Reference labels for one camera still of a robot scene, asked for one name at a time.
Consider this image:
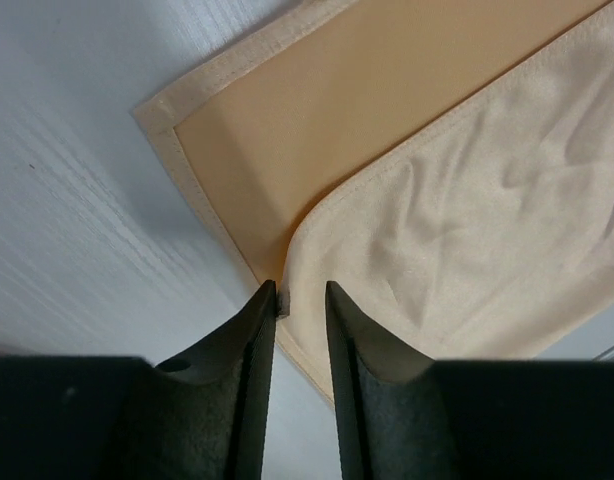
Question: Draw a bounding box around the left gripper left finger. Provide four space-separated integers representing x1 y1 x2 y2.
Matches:
0 280 276 479

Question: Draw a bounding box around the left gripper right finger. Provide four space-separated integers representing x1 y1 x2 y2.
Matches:
325 281 614 479

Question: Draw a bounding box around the orange cloth napkin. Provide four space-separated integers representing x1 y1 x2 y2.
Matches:
135 1 614 398

